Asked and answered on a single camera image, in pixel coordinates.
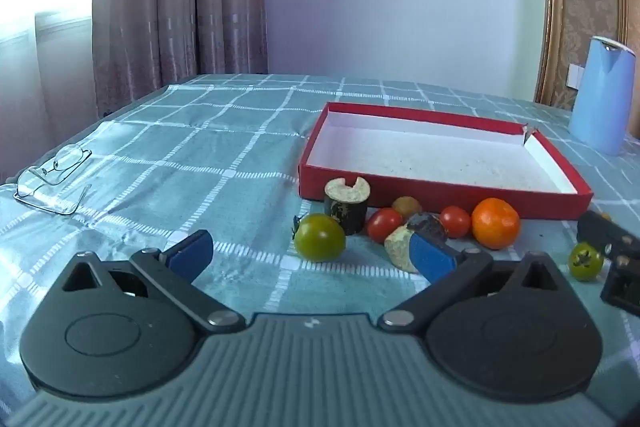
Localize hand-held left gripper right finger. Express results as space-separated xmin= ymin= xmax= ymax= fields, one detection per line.
xmin=377 ymin=232 xmax=558 ymax=334

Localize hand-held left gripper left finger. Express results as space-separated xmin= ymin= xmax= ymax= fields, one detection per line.
xmin=62 ymin=229 xmax=246 ymax=334

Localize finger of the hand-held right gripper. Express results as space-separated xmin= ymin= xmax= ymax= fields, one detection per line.
xmin=576 ymin=209 xmax=640 ymax=259
xmin=600 ymin=254 xmax=640 ymax=314

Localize eggplant piece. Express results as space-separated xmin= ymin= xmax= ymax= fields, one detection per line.
xmin=324 ymin=177 xmax=372 ymax=236
xmin=384 ymin=212 xmax=448 ymax=275

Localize small green tomato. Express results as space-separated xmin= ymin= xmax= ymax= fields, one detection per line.
xmin=569 ymin=242 xmax=605 ymax=282

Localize red cherry tomato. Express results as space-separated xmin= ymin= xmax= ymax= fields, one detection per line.
xmin=366 ymin=208 xmax=404 ymax=244
xmin=440 ymin=206 xmax=472 ymax=239

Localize orange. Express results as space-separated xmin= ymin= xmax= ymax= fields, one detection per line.
xmin=472 ymin=198 xmax=521 ymax=251

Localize red cardboard box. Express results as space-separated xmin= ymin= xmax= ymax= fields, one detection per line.
xmin=298 ymin=102 xmax=594 ymax=221

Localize large green tomato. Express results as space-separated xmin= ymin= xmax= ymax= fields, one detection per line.
xmin=293 ymin=213 xmax=347 ymax=263

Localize small yellow-brown fruit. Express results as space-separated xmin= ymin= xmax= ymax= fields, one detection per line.
xmin=391 ymin=196 xmax=423 ymax=218

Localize teal checked tablecloth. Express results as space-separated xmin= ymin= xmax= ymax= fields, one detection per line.
xmin=0 ymin=74 xmax=640 ymax=427

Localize light blue kettle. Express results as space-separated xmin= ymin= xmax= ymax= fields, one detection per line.
xmin=569 ymin=36 xmax=637 ymax=156

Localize white sheer curtain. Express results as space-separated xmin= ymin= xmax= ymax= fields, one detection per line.
xmin=0 ymin=9 xmax=97 ymax=184

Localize pink patterned curtain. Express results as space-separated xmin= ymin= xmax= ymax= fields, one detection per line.
xmin=92 ymin=0 xmax=269 ymax=118

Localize wire-rimmed eyeglasses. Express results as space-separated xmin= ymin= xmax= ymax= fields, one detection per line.
xmin=14 ymin=145 xmax=94 ymax=216

